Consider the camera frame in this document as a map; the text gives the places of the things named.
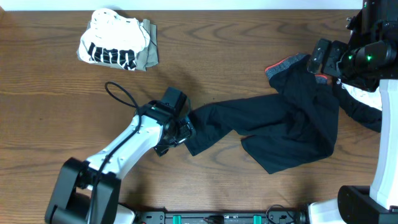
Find black pants with red waistband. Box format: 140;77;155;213
185;53;339;174

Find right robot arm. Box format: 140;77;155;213
307;0;397;223

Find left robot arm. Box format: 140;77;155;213
45;87;195;223

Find black and white garment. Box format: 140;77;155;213
332;78;382;133

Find white shirt with black print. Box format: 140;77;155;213
76;8;151;71

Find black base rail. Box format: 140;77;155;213
133;208;309;224

